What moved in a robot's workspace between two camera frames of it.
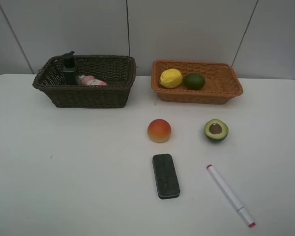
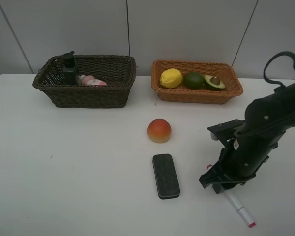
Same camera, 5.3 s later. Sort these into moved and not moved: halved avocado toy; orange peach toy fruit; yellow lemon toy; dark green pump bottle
Moved: halved avocado toy
Not moved: yellow lemon toy; dark green pump bottle; orange peach toy fruit
